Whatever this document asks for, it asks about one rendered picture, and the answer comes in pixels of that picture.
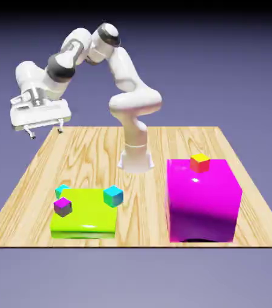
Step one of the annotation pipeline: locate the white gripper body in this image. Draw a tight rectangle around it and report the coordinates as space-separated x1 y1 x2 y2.
10 98 72 132

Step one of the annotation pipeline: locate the small yellow cube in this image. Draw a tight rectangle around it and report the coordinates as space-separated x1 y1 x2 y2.
189 153 211 174

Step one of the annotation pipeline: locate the small purple cube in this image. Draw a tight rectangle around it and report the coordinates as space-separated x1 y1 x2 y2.
53 197 73 218

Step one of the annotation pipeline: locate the large magenta box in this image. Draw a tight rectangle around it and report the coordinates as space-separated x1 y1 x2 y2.
165 158 243 244

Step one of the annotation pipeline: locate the large lime green box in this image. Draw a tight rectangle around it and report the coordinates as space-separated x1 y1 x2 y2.
49 188 119 239

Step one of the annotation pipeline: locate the small cyan cube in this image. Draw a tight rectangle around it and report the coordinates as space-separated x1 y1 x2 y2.
102 185 125 208
54 183 72 200

